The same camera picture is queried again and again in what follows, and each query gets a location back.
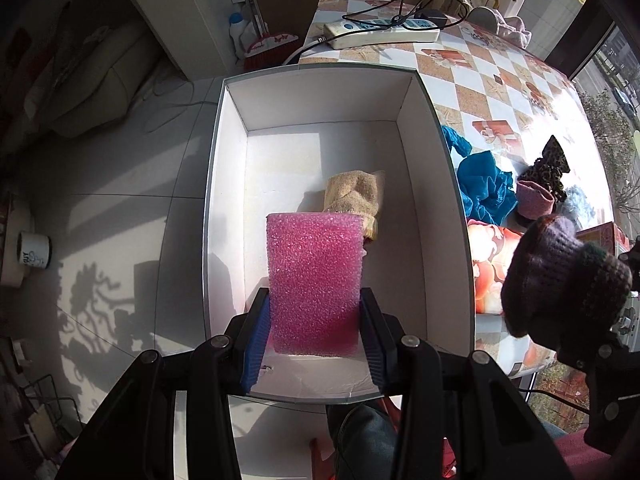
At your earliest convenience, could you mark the white detergent bottle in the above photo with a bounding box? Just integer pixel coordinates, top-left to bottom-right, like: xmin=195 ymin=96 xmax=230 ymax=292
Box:
xmin=228 ymin=12 xmax=251 ymax=53

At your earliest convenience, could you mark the orange cardboard box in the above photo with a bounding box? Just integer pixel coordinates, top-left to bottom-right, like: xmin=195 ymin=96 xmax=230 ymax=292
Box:
xmin=575 ymin=221 xmax=631 ymax=256

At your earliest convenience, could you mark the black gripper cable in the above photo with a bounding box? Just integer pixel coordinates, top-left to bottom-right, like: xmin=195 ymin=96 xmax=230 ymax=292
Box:
xmin=515 ymin=387 xmax=593 ymax=413

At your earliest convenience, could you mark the white printed mug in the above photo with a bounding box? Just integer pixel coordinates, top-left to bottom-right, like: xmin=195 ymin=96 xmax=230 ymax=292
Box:
xmin=17 ymin=231 xmax=52 ymax=268

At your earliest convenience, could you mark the white round container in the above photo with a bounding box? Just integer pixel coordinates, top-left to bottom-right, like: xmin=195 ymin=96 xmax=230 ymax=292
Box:
xmin=0 ymin=200 xmax=36 ymax=288

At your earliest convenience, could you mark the blue crinkled cloth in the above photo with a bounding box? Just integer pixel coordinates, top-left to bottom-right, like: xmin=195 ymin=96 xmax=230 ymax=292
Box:
xmin=441 ymin=125 xmax=518 ymax=225

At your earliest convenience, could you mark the dark knitted hat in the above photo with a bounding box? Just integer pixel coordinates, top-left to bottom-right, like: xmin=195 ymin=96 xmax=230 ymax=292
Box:
xmin=501 ymin=214 xmax=633 ymax=338

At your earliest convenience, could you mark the white power strip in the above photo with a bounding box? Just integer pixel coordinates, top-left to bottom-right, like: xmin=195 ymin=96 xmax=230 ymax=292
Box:
xmin=324 ymin=17 xmax=441 ymax=51

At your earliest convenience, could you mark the beige towel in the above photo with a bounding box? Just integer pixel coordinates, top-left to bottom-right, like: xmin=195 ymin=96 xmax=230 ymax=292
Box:
xmin=320 ymin=170 xmax=387 ymax=242

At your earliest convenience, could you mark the light blue fluffy scrunchie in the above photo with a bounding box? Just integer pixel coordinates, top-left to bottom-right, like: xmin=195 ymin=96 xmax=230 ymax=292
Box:
xmin=562 ymin=185 xmax=601 ymax=218

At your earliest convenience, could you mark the leopard print scrunchie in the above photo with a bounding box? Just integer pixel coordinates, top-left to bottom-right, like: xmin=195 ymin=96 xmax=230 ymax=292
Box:
xmin=517 ymin=135 xmax=571 ymax=203

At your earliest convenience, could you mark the person's leg in jeans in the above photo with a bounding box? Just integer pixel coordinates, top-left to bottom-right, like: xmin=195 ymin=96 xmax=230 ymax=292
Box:
xmin=327 ymin=404 xmax=401 ymax=480

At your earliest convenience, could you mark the black adapter cable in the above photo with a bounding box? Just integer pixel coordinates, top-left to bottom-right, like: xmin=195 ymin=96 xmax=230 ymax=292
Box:
xmin=346 ymin=0 xmax=468 ymax=28

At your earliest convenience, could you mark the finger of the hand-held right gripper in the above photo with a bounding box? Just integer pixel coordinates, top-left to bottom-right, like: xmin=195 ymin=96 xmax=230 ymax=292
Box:
xmin=617 ymin=251 xmax=640 ymax=306
xmin=555 ymin=320 xmax=640 ymax=456

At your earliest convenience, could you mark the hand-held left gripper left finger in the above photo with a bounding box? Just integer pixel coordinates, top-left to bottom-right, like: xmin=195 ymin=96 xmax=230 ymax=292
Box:
xmin=55 ymin=287 xmax=273 ymax=480

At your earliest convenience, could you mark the grey power strip cord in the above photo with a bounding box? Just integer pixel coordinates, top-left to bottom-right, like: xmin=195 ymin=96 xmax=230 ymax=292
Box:
xmin=280 ymin=35 xmax=331 ymax=66

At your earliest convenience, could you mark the red broom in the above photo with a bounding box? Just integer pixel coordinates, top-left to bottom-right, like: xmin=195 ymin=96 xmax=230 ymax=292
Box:
xmin=243 ymin=32 xmax=301 ymax=72

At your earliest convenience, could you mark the person's pink garment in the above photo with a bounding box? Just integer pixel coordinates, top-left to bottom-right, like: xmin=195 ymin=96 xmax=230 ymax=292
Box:
xmin=550 ymin=430 xmax=640 ymax=480

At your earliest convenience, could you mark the pink knitted band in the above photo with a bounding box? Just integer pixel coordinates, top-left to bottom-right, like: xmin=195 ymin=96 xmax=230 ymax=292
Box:
xmin=515 ymin=180 xmax=557 ymax=221

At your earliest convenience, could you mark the checkered printed tablecloth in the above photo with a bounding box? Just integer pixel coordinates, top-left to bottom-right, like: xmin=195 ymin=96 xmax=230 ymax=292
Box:
xmin=299 ymin=0 xmax=631 ymax=378

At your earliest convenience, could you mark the pink foam sponge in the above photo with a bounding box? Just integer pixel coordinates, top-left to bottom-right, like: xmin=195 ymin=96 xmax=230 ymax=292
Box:
xmin=265 ymin=212 xmax=366 ymax=360

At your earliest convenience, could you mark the pink fluffy cloth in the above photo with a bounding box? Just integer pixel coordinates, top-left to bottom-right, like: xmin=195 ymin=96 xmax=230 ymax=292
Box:
xmin=495 ymin=7 xmax=533 ymax=48

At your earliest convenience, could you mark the white cardboard box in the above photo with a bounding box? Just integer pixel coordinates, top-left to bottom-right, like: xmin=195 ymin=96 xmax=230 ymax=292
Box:
xmin=201 ymin=64 xmax=476 ymax=406

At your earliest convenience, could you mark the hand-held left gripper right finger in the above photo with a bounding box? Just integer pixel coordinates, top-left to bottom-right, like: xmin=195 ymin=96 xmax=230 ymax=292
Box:
xmin=359 ymin=287 xmax=573 ymax=480

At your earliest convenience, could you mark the black wire rack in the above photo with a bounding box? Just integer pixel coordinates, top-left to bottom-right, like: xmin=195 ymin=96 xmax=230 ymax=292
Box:
xmin=0 ymin=375 xmax=83 ymax=461

